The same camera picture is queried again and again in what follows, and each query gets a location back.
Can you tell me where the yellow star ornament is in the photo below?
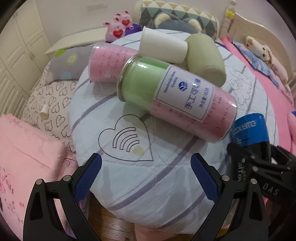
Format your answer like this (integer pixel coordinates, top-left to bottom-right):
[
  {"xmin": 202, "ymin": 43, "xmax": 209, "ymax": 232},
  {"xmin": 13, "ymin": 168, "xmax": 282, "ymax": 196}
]
[{"xmin": 225, "ymin": 10, "xmax": 235, "ymax": 19}]

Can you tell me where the cream cow plush toy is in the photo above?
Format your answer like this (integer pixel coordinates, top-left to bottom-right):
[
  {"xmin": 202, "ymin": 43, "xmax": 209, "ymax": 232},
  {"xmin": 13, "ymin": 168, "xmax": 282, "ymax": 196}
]
[{"xmin": 245, "ymin": 36, "xmax": 288, "ymax": 84}]

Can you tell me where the white wardrobe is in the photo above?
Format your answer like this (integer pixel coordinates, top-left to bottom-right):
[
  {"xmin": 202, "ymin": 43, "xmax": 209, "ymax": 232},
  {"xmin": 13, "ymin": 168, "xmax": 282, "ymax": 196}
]
[{"xmin": 1, "ymin": 1, "xmax": 51, "ymax": 118}]

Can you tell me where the triangle pattern pillow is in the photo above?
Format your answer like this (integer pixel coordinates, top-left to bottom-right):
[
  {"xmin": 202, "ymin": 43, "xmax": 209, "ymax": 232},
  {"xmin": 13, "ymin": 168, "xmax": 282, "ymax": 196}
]
[{"xmin": 132, "ymin": 1, "xmax": 219, "ymax": 40}]

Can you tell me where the white paper cup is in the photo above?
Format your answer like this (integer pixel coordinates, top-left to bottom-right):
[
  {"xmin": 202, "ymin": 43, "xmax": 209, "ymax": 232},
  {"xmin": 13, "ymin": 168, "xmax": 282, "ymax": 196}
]
[{"xmin": 138, "ymin": 27, "xmax": 189, "ymax": 64}]

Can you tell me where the pink floral quilt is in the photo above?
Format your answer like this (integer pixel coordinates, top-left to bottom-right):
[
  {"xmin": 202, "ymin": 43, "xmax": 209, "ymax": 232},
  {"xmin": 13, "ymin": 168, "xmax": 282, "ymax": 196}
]
[{"xmin": 1, "ymin": 114, "xmax": 78, "ymax": 239}]

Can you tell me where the pink pig plush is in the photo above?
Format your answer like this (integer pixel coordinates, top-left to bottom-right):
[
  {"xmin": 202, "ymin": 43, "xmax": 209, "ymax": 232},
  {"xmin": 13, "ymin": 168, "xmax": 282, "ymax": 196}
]
[
  {"xmin": 114, "ymin": 10, "xmax": 134, "ymax": 30},
  {"xmin": 103, "ymin": 21, "xmax": 125, "ymax": 43}
]

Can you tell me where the heart pattern white pillow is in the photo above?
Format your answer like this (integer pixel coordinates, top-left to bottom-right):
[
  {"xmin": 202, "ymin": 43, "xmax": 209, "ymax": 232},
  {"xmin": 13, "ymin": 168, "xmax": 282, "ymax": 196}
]
[{"xmin": 21, "ymin": 63, "xmax": 78, "ymax": 153}]

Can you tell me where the clear jar pink paper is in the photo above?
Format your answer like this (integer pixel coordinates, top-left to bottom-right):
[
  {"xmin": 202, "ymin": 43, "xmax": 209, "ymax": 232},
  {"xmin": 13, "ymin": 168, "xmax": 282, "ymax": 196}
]
[{"xmin": 88, "ymin": 43, "xmax": 137, "ymax": 83}]

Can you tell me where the clear jar green pink label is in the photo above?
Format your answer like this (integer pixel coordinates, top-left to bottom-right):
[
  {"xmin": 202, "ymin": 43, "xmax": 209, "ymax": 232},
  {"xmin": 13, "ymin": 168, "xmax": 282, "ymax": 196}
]
[{"xmin": 117, "ymin": 54, "xmax": 237, "ymax": 143}]

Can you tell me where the blue cartoon pillow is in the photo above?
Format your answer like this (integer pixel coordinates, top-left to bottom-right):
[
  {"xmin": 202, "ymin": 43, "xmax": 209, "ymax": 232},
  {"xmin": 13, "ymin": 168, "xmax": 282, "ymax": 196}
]
[{"xmin": 232, "ymin": 40, "xmax": 280, "ymax": 88}]

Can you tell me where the white bedside shelf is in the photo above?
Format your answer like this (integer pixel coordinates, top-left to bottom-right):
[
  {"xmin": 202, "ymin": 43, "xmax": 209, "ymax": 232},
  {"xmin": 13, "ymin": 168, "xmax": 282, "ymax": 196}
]
[{"xmin": 45, "ymin": 27, "xmax": 107, "ymax": 55}]

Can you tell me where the upper pink pig plush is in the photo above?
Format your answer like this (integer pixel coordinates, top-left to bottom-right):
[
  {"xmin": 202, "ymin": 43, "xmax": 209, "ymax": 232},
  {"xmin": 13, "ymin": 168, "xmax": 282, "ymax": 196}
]
[{"xmin": 114, "ymin": 10, "xmax": 134, "ymax": 30}]

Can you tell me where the grey pillow with dots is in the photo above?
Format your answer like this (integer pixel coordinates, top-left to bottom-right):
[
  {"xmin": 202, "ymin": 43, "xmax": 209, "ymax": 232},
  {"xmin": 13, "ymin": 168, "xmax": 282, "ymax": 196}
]
[{"xmin": 45, "ymin": 44, "xmax": 95, "ymax": 84}]

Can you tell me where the grey bear plush cushion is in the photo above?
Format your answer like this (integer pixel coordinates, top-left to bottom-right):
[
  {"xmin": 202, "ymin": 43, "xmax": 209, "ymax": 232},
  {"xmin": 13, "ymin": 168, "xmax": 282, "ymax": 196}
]
[{"xmin": 146, "ymin": 13, "xmax": 202, "ymax": 34}]

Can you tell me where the pink plush with blue patch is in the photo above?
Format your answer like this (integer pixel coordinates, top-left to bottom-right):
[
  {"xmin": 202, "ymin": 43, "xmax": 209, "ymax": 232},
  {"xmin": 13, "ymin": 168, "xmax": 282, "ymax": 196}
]
[{"xmin": 287, "ymin": 111, "xmax": 296, "ymax": 142}]

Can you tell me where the cream wooden headboard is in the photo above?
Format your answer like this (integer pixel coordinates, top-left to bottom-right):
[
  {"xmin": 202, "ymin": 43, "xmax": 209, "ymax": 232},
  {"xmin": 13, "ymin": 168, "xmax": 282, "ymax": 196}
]
[{"xmin": 219, "ymin": 1, "xmax": 295, "ymax": 97}]

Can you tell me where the pink bed blanket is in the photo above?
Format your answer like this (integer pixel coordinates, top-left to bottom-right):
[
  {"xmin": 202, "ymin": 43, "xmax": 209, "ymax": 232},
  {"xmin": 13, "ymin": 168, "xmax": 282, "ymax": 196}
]
[{"xmin": 221, "ymin": 37, "xmax": 295, "ymax": 151}]

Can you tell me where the green felt cup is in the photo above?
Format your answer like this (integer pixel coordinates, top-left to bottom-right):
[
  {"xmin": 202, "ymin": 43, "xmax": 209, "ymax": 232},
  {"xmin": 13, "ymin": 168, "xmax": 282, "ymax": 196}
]
[{"xmin": 185, "ymin": 33, "xmax": 226, "ymax": 87}]

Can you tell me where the lower pink pig plush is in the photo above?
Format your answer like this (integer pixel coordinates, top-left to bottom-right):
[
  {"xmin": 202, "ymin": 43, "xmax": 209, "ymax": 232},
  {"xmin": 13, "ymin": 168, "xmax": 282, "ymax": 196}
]
[{"xmin": 103, "ymin": 21, "xmax": 125, "ymax": 43}]

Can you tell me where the purple cushion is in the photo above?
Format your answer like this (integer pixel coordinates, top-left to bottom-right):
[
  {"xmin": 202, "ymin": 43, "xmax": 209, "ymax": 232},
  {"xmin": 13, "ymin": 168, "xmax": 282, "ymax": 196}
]
[{"xmin": 125, "ymin": 23, "xmax": 142, "ymax": 36}]

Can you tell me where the blue black cooling towel can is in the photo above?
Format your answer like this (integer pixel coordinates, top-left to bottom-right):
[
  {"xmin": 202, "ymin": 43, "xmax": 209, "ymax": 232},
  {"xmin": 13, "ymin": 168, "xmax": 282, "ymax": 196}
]
[{"xmin": 230, "ymin": 112, "xmax": 272, "ymax": 183}]

